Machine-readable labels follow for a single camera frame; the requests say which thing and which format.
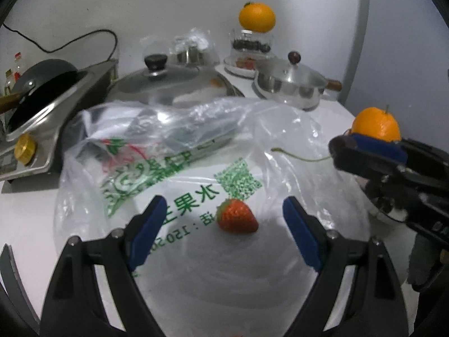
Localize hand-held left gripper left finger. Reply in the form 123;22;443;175
40;194;168;337

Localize pot lid with brown knob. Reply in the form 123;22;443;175
254;51;325;88

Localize dark red cherry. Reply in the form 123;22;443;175
271;136;356;165

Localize steel stove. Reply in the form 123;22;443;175
0;60;118;183

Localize small steel pot wooden handle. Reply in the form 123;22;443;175
253;74;342;111

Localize black wok wooden handle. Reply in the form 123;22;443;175
0;59;81;132

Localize glass jar with dark fruit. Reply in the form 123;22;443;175
230;28;276;56

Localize clear bag with steel cups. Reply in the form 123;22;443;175
140;27;221;68

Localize clear printed plastic bag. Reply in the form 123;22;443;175
52;97;373;337

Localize clear bottle red cap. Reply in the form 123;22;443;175
12;52;24;78

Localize red strawberry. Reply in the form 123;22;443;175
216;198;259;234

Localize large orange with stem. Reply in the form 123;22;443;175
351;104;401;143

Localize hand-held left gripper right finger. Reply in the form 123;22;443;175
281;196;409;337

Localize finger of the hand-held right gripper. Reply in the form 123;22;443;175
352;133;449;180
329;136;449;198

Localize white round plate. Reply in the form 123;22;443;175
356;176;411;225

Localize glass dish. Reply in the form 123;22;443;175
224;52;262;78

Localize large gold knob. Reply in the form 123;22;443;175
15;134;37;165

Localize large glass lid black knob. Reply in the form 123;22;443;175
105;53;245;110

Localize black power cable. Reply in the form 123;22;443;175
3;24;118;62

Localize small orange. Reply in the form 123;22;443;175
239;2;276;33

